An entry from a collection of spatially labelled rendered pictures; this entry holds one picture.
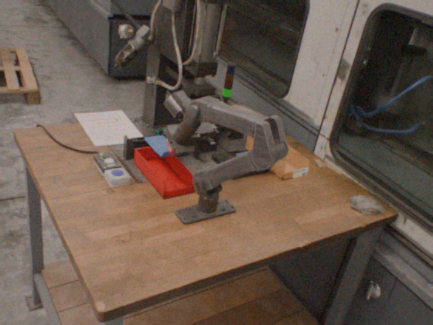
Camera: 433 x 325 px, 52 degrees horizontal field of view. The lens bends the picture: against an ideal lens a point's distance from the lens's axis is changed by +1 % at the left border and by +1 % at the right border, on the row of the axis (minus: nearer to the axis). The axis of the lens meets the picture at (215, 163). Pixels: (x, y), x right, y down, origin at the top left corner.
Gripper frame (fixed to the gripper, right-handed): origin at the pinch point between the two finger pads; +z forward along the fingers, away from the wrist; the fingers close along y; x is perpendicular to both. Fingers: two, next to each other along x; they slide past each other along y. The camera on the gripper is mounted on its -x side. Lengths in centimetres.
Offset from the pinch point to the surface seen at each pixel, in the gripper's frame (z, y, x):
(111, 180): 10.6, -1.6, 19.0
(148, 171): 10.0, -0.7, 5.8
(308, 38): -9, 43, -83
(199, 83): -4.7, 24.4, -19.5
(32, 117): 215, 164, -11
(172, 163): 12.9, 2.1, -5.8
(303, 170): 2, -15, -53
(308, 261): 53, -43, -78
